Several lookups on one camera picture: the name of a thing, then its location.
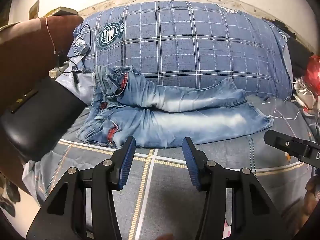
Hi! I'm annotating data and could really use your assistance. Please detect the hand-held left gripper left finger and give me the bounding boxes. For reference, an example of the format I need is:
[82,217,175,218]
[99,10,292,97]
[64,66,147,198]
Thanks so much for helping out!
[26,136,137,240]

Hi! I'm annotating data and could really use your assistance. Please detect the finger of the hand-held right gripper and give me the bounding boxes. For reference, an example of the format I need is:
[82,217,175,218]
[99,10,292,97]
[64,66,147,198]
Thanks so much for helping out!
[264,129,312,162]

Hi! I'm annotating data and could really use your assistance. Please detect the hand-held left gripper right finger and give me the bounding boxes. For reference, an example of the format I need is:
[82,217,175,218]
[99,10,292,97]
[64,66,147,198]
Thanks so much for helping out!
[182,137,300,240]

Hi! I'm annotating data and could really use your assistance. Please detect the faded blue denim pants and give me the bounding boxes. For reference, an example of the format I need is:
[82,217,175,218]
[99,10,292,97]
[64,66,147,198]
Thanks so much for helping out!
[77,65,274,148]

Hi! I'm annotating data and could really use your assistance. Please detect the person's right hand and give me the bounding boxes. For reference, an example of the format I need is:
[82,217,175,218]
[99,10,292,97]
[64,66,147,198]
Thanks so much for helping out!
[305,176,320,205]

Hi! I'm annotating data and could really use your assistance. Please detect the grey printed bed sheet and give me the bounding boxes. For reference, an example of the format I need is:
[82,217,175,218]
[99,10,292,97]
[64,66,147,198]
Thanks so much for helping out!
[22,92,316,240]

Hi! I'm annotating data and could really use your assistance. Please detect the white shoe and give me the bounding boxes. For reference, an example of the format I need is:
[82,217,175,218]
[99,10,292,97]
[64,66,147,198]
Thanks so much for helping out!
[292,77,317,111]

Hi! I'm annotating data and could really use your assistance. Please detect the red plastic bag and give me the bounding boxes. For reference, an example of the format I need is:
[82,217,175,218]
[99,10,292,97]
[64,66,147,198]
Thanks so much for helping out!
[304,55,320,86]

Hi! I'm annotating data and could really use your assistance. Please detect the pale blue cloth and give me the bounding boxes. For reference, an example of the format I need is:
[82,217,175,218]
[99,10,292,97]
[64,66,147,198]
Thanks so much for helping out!
[55,71,97,107]

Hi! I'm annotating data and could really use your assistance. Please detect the black leather cushion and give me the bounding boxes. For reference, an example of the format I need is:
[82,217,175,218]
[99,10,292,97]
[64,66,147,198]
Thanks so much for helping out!
[0,76,88,166]

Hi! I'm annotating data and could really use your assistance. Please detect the white power strip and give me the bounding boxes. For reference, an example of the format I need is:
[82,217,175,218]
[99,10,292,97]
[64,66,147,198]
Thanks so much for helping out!
[49,62,69,78]

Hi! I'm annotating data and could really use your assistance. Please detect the brown wooden headboard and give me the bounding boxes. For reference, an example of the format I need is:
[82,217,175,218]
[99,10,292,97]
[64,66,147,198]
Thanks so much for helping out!
[0,15,84,203]

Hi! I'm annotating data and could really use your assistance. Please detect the gold framed picture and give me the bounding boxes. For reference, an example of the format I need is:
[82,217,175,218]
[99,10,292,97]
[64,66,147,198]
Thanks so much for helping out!
[29,0,40,20]

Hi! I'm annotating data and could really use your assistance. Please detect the black cable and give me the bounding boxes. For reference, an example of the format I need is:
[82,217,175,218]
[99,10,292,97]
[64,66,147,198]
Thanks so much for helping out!
[66,24,92,84]

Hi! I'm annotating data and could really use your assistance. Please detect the thin white cord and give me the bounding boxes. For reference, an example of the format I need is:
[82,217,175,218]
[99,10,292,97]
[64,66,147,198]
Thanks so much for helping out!
[45,17,57,54]

